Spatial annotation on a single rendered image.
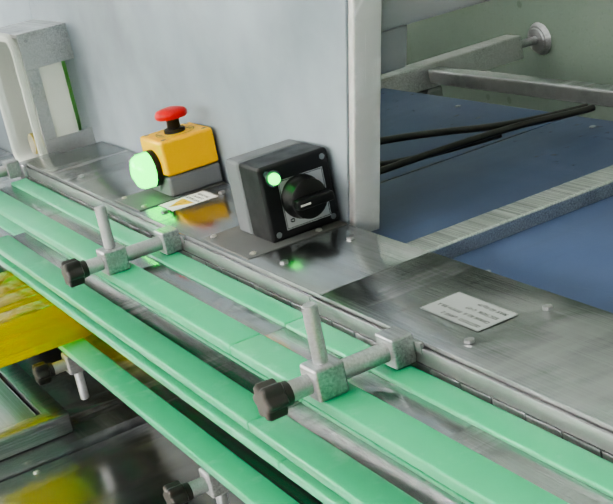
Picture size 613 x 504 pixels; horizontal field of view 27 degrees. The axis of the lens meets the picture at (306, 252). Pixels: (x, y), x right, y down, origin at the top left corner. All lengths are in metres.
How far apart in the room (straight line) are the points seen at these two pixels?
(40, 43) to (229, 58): 0.58
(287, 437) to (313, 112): 0.37
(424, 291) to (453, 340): 0.11
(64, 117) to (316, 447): 1.05
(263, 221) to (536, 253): 0.28
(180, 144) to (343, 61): 0.36
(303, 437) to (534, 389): 0.26
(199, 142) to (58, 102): 0.50
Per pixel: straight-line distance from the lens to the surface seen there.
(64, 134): 1.98
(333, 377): 0.94
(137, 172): 1.52
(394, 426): 0.88
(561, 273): 1.11
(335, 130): 1.25
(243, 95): 1.43
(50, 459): 1.68
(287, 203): 1.24
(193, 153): 1.52
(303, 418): 1.10
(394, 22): 1.25
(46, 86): 1.97
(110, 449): 1.66
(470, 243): 1.19
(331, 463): 1.01
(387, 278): 1.10
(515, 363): 0.90
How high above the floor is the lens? 1.32
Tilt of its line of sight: 24 degrees down
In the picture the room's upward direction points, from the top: 110 degrees counter-clockwise
